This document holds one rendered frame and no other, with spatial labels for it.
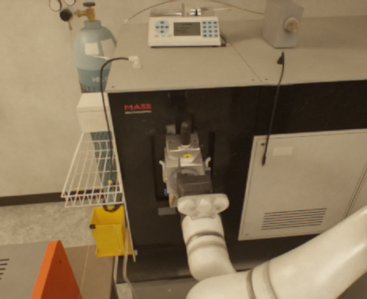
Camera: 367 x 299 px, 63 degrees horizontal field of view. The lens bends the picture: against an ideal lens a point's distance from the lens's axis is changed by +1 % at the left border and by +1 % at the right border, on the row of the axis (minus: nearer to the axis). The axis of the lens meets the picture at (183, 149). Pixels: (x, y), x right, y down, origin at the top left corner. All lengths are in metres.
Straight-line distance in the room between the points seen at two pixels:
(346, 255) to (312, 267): 0.04
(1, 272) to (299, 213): 0.92
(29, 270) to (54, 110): 1.48
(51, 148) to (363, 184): 1.91
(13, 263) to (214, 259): 0.50
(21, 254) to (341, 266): 0.69
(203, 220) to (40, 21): 1.63
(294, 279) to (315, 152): 0.66
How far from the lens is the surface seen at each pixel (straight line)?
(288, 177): 1.04
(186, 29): 1.09
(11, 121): 2.30
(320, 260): 0.39
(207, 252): 0.51
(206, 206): 0.54
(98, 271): 1.28
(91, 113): 1.16
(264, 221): 1.16
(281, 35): 1.08
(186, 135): 0.77
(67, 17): 1.60
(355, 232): 0.40
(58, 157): 2.37
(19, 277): 0.82
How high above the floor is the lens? 1.75
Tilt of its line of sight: 35 degrees down
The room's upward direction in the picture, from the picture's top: straight up
